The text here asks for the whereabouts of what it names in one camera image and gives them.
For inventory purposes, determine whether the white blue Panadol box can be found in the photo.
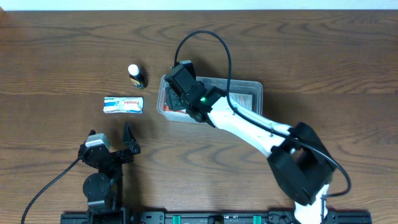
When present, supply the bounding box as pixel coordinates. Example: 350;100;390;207
103;96;144;113

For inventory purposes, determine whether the blue children patches box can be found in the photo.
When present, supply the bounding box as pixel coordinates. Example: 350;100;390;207
229;93;252;110

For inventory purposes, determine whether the red Panadol box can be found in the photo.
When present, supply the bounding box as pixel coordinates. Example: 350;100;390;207
164;105;186;114

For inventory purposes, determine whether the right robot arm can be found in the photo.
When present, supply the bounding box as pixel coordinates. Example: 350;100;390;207
164;65;336;223

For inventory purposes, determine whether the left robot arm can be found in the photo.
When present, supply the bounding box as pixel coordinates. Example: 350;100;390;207
78;122;141;223

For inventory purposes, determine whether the clear plastic container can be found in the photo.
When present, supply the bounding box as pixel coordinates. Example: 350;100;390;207
157;75;263;123

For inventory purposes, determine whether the small dark dropper bottle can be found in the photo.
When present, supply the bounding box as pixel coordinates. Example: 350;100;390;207
127;64;147;89

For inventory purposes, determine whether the left black cable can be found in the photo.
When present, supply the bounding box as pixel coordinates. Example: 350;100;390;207
20;157;81;224

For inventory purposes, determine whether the black cable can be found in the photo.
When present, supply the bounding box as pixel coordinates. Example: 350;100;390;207
20;157;81;224
170;30;352;198

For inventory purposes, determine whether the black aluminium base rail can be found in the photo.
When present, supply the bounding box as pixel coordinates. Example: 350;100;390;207
60;210;373;224

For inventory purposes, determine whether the right black cable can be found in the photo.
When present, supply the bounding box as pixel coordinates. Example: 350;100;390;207
170;30;352;198

